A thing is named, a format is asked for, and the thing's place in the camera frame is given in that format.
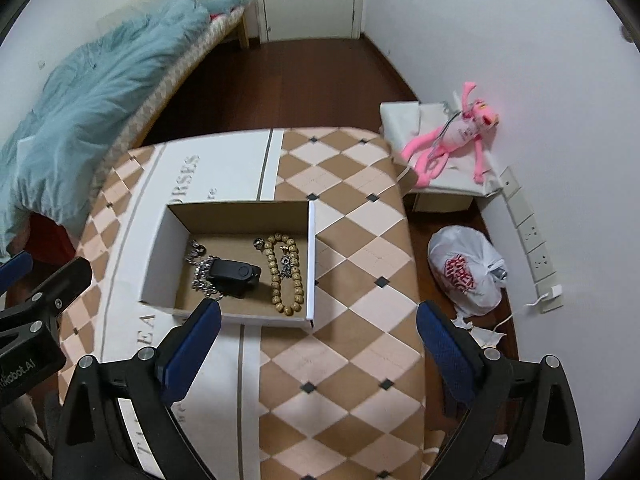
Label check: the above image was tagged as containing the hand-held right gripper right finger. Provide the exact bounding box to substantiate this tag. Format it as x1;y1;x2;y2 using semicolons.
416;300;586;480

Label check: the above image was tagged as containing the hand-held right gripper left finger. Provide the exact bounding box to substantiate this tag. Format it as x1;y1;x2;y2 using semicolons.
51;299;222;480

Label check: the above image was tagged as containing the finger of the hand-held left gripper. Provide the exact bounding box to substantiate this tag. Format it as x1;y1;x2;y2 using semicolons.
0;251;33;293
0;257;93;333

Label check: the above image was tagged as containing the thick silver chain bracelet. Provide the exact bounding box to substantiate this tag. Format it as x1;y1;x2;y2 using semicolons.
192;258;224;302

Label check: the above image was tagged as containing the white cardboard box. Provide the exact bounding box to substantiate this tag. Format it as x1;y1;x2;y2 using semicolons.
139;199;317;331

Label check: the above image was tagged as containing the black smart band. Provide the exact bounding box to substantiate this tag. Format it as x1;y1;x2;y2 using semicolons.
207;258;262;300

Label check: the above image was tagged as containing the wooden bead bracelet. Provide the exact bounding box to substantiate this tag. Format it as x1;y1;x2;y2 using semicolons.
263;232;306;317

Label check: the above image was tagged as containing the crumpled white tissue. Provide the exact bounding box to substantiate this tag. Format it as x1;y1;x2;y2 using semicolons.
452;316;506;348

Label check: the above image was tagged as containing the white plastic bag red print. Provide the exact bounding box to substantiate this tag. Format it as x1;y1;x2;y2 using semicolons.
427;226;507;316

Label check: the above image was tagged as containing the checkered brown tablecloth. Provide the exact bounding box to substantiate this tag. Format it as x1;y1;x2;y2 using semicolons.
57;127;426;480

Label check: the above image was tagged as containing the light blue blanket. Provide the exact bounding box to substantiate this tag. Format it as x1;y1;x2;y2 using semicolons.
0;0;246;256

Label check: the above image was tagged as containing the pink plush toy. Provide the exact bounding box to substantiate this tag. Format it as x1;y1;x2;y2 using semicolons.
402;81;501;188

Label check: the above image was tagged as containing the bed with patterned mattress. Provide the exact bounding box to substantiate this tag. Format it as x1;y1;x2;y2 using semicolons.
92;5;251;201

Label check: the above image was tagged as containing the white charger cable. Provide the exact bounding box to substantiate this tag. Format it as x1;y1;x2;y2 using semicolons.
492;294;551;333

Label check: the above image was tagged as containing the white wall socket strip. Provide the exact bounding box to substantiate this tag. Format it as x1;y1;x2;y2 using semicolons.
499;166;563;313

